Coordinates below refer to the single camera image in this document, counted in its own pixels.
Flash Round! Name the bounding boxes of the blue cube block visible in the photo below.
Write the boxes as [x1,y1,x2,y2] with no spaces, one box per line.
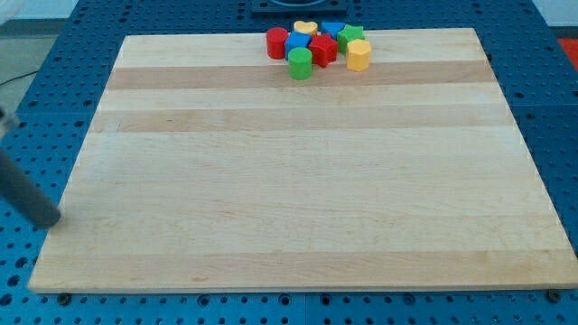
[284,32,312,60]

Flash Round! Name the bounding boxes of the black cable on floor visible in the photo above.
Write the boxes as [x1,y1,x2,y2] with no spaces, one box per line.
[0,70,40,87]

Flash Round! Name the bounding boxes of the green cylinder block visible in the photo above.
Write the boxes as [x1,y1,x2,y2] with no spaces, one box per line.
[288,47,312,80]

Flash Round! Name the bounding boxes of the red cylinder block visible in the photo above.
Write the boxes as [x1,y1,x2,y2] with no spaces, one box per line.
[266,27,289,60]

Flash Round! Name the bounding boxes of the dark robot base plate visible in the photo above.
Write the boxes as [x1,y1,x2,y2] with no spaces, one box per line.
[250,0,348,14]

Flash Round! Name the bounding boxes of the blue block behind star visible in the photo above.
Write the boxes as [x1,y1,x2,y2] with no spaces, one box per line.
[320,22,345,40]

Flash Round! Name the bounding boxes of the light wooden board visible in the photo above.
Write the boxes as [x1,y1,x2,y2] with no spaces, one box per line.
[28,28,577,293]

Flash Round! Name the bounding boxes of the red star block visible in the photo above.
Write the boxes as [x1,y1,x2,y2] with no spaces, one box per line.
[309,33,339,68]

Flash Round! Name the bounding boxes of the yellow heart block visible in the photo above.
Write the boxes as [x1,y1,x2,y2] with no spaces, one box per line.
[293,21,318,35]

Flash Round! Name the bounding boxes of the yellow hexagon block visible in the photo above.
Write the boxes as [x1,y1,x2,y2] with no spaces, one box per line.
[346,39,372,71]

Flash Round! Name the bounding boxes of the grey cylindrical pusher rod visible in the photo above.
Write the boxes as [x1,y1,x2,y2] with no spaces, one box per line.
[1,149,61,228]

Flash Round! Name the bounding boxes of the green star block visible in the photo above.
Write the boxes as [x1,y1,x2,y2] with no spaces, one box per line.
[337,23,365,54]

